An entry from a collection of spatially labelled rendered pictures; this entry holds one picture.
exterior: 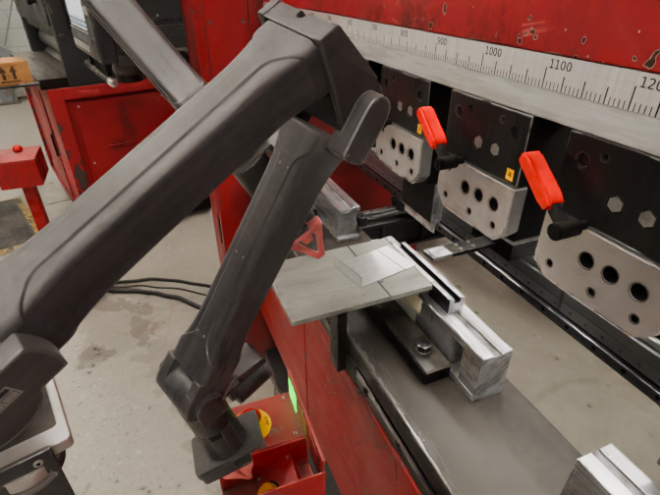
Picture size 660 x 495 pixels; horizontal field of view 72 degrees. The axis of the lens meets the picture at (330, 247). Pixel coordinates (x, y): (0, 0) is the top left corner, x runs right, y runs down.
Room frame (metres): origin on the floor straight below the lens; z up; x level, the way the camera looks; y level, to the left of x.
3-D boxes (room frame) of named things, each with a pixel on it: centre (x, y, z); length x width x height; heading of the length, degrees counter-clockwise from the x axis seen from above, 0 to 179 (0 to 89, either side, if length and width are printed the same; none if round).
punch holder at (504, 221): (0.58, -0.23, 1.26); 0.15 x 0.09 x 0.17; 22
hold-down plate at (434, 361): (0.68, -0.13, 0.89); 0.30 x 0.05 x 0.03; 22
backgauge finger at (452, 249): (0.79, -0.31, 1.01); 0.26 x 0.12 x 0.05; 112
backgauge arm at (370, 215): (1.30, -0.34, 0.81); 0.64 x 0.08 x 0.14; 112
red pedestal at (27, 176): (1.89, 1.37, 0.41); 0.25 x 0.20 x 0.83; 112
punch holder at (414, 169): (0.76, -0.15, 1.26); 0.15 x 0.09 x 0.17; 22
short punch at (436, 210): (0.74, -0.16, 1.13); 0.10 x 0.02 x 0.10; 22
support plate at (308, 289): (0.68, -0.03, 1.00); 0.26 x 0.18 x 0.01; 112
